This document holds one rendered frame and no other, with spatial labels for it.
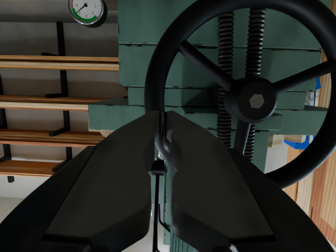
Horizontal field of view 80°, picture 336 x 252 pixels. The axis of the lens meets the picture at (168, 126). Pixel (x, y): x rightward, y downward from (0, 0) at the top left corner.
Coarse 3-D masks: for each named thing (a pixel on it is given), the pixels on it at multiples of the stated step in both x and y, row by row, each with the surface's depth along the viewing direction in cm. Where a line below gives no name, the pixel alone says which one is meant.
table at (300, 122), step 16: (96, 112) 46; (112, 112) 46; (128, 112) 46; (144, 112) 46; (192, 112) 36; (208, 112) 37; (288, 112) 46; (304, 112) 46; (320, 112) 46; (96, 128) 46; (112, 128) 46; (256, 128) 37; (272, 128) 37; (288, 128) 47; (304, 128) 47
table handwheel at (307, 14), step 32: (224, 0) 24; (256, 0) 25; (288, 0) 24; (192, 32) 26; (320, 32) 26; (160, 64) 26; (320, 64) 27; (160, 96) 27; (224, 96) 29; (256, 96) 25; (320, 128) 29; (320, 160) 28
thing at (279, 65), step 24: (120, 48) 43; (144, 48) 43; (216, 48) 43; (240, 48) 43; (264, 48) 44; (120, 72) 44; (144, 72) 44; (168, 72) 44; (192, 72) 44; (240, 72) 44; (264, 72) 44; (288, 72) 44
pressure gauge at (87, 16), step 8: (72, 0) 36; (80, 0) 36; (88, 0) 36; (96, 0) 36; (72, 8) 36; (88, 8) 36; (96, 8) 36; (104, 8) 36; (72, 16) 36; (80, 16) 36; (88, 16) 36; (96, 16) 36; (104, 16) 37; (88, 24) 36; (96, 24) 37
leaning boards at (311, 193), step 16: (320, 80) 163; (320, 96) 163; (288, 160) 233; (320, 176) 184; (288, 192) 235; (304, 192) 205; (320, 192) 184; (304, 208) 206; (320, 208) 185; (320, 224) 188
